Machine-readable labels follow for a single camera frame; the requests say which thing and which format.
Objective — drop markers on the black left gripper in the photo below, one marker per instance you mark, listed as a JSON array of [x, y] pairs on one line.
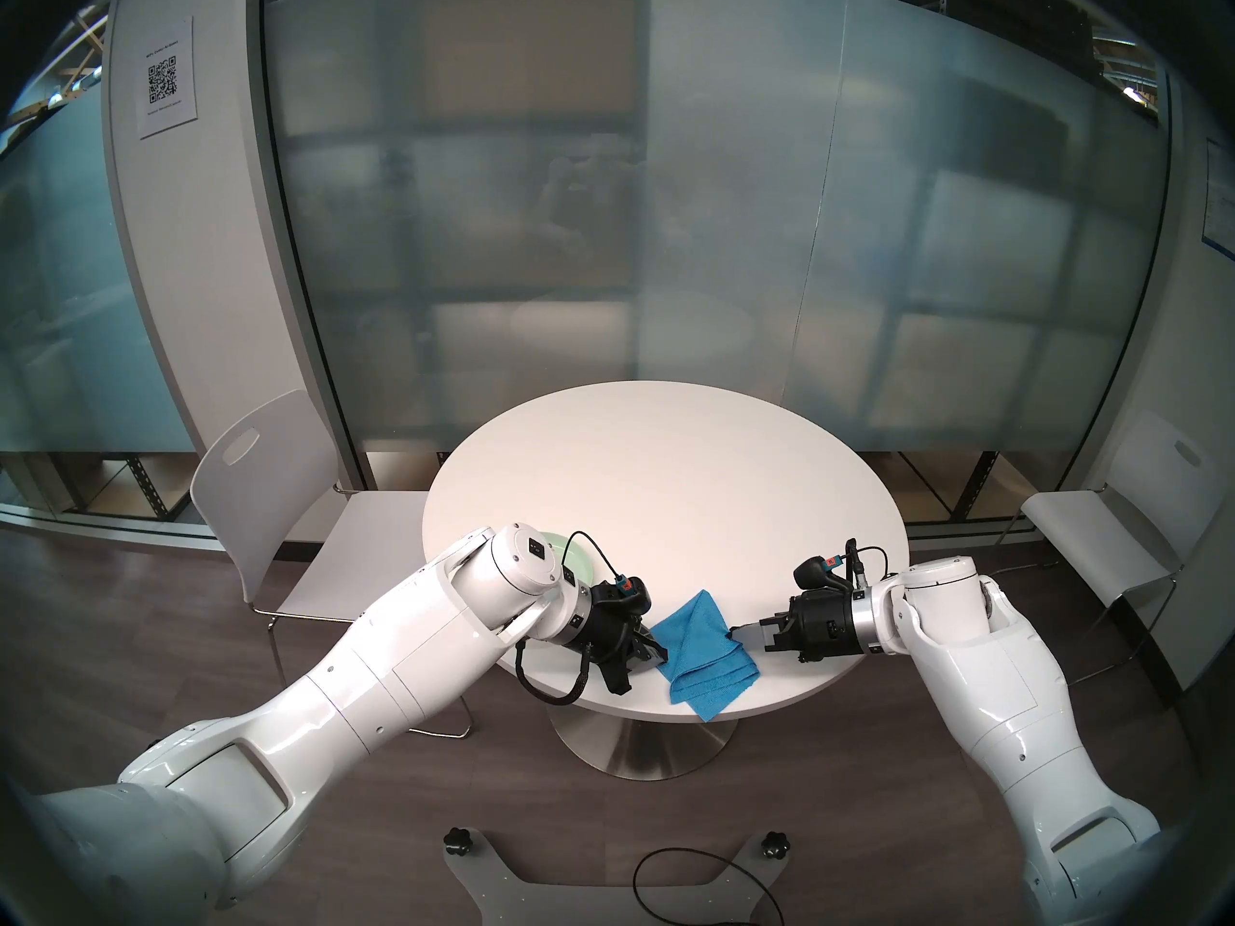
[[613, 635]]

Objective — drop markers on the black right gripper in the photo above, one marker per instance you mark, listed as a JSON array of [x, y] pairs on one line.
[[820, 627]]

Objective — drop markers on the blue microfibre napkin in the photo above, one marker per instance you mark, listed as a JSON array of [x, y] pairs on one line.
[[704, 654]]

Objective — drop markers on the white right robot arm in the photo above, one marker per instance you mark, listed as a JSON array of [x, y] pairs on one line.
[[1013, 702]]

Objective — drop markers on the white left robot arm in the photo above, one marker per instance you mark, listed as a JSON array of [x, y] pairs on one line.
[[338, 702]]

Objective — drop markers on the pale green plate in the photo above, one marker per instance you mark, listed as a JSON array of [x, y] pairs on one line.
[[564, 548]]

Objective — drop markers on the black base knob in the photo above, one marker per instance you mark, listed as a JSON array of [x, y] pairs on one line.
[[775, 844], [458, 842]]

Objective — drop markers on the metal shelving rack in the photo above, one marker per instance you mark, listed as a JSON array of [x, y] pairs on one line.
[[145, 485], [974, 485]]

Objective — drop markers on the white chair with metal legs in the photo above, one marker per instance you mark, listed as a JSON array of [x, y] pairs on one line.
[[1148, 509], [251, 490]]

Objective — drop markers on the white QR code sign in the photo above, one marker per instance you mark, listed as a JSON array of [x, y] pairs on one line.
[[166, 77]]

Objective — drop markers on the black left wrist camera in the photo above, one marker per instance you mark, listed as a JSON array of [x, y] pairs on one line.
[[627, 591]]

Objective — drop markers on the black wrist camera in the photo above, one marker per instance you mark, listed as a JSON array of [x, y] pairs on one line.
[[627, 591], [818, 575]]

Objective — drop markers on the metal table pedestal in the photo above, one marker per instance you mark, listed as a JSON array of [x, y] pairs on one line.
[[642, 746]]

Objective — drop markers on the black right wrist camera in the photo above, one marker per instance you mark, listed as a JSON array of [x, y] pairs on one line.
[[818, 575]]

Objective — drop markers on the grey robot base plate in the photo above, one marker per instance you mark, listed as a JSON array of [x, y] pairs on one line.
[[521, 890]]

